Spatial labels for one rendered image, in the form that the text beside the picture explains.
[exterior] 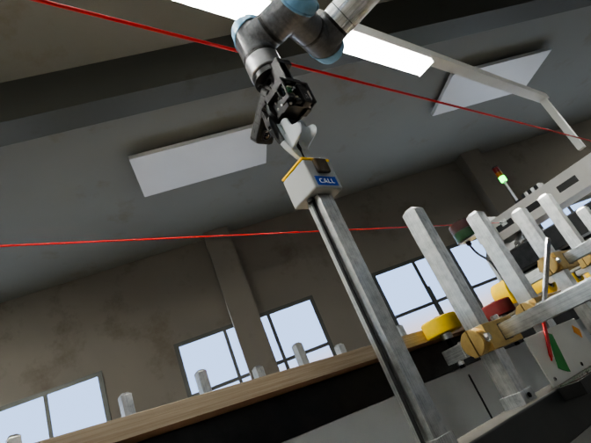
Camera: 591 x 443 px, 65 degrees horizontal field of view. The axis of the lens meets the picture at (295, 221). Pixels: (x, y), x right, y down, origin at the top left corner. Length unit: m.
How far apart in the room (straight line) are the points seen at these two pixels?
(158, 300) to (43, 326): 1.24
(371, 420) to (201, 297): 4.70
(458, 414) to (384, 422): 0.23
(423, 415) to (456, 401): 0.43
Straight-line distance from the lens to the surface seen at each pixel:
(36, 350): 5.89
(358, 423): 0.96
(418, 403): 0.75
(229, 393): 0.76
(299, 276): 5.65
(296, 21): 1.03
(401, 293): 5.80
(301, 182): 0.84
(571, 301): 0.94
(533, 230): 1.44
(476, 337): 0.94
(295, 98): 0.92
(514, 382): 0.97
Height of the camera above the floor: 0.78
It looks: 24 degrees up
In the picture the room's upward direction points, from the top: 24 degrees counter-clockwise
